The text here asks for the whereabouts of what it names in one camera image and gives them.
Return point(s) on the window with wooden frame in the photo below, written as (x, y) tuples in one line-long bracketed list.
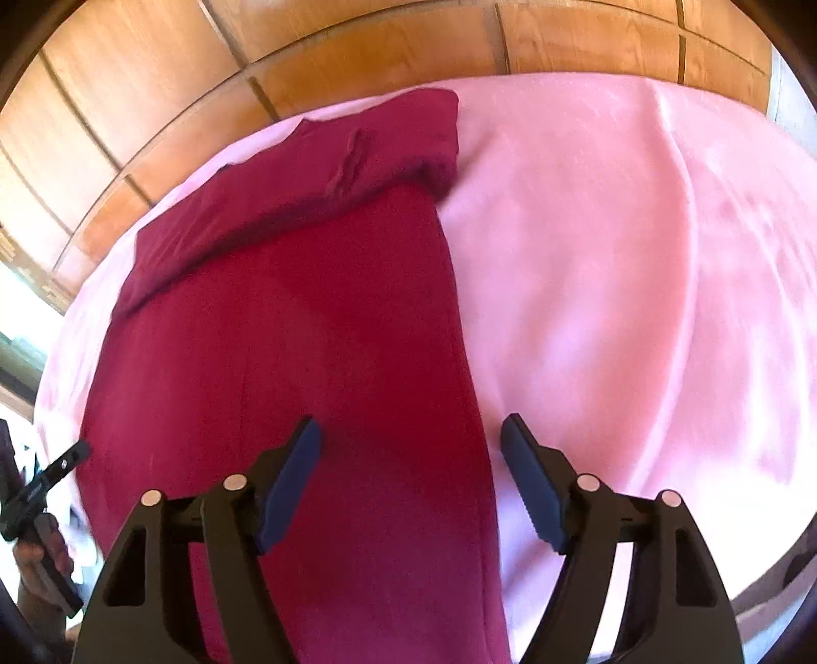
[(32, 308)]

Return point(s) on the dark red long-sleeve sweater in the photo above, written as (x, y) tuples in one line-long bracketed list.
[(314, 279)]

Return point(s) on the wooden panelled wardrobe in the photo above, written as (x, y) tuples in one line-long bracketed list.
[(124, 100)]

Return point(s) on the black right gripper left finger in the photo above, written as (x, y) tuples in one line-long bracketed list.
[(143, 608)]

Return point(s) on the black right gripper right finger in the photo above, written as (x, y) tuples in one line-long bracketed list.
[(676, 607)]

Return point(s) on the pink bed cover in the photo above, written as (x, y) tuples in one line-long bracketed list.
[(635, 268)]

